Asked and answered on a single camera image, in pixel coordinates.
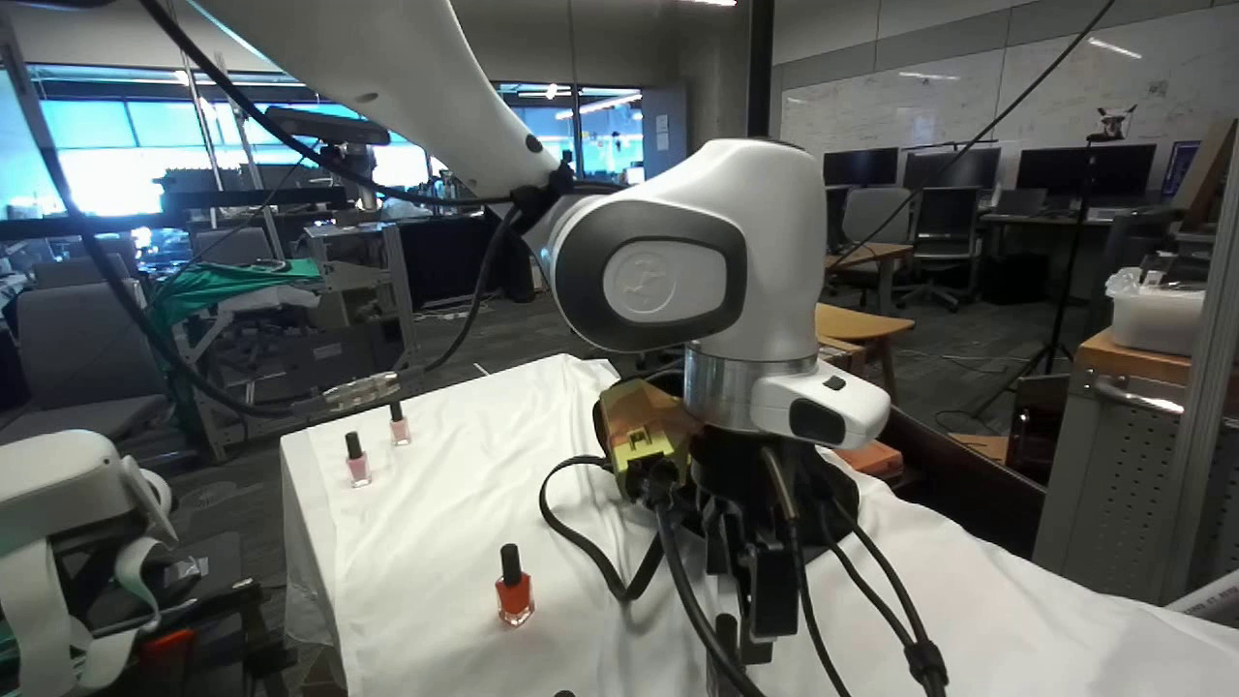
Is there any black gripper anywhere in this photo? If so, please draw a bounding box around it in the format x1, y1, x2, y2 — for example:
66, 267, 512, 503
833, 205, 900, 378
694, 430, 851, 637

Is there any dark maroon nail polish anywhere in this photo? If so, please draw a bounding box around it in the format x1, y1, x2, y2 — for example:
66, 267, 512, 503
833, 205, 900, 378
713, 612, 740, 666

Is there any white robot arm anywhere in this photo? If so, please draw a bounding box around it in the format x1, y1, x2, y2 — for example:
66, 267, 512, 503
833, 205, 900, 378
192, 0, 891, 637

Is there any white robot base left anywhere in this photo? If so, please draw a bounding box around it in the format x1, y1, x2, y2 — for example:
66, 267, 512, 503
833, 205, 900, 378
0, 430, 177, 697

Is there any large orange nail polish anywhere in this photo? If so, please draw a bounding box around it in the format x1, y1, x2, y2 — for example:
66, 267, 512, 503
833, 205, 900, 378
496, 543, 534, 627

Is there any pink nail polish back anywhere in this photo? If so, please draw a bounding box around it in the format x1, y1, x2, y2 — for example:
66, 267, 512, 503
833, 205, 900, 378
387, 401, 411, 445

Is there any pink nail polish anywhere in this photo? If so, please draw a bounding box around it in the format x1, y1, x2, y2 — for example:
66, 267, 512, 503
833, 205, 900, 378
387, 401, 411, 445
344, 430, 372, 482

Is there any pink nail polish left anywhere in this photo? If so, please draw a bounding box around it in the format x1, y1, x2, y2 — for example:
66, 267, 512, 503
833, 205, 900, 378
344, 430, 372, 482

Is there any white tablecloth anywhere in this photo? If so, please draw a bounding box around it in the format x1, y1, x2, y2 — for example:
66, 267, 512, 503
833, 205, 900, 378
281, 356, 1239, 697

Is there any white metal cabinet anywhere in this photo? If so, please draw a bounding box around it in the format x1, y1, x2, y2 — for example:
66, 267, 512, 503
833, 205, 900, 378
1032, 328, 1239, 604

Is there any black vertical pole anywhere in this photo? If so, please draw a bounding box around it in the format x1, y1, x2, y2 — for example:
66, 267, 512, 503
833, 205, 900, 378
747, 0, 779, 139

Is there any black tripod stand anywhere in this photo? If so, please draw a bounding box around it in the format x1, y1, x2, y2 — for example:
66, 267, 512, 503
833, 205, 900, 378
969, 104, 1136, 418

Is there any black bag with strap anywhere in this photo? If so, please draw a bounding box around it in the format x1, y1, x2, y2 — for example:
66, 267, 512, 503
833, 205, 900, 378
534, 374, 865, 606

